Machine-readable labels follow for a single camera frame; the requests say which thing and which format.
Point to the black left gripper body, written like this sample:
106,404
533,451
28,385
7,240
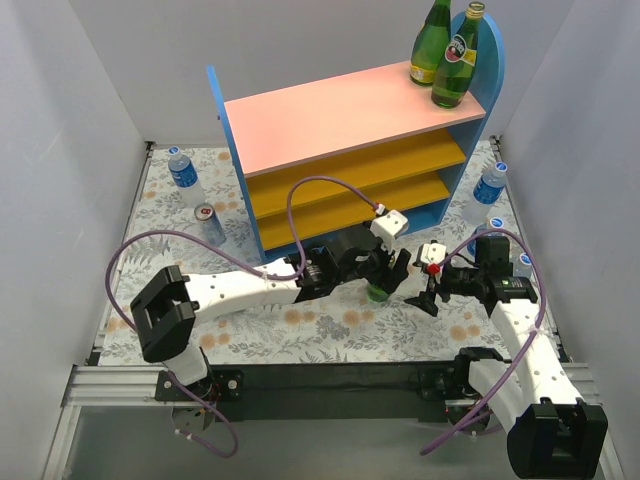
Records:
379,261

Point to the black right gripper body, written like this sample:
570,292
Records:
439,280

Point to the green Perrier bottle yellow label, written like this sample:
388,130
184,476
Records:
377,294

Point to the green Perrier bottle red label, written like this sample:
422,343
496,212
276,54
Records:
457,66

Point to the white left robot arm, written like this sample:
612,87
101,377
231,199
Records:
167,308

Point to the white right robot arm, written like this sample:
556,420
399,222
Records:
552,431

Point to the blue wooden shelf unit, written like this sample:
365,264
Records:
314,158

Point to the water bottle right front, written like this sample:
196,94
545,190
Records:
522,266

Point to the water bottle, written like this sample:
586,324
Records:
522,266
485,194
185,177
491,226

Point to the water bottle right middle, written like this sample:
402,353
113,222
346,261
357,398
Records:
491,226

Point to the water bottle right rear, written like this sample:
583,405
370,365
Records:
485,194

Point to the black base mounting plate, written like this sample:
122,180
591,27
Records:
429,391

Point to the red bull can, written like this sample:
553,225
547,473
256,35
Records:
207,218

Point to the water bottle far left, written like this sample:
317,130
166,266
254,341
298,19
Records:
185,177

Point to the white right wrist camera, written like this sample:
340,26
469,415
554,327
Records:
431,257

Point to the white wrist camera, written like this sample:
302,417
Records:
431,257
390,226

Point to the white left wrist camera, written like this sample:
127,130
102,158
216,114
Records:
390,226

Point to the aluminium frame rail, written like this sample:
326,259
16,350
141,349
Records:
96,386

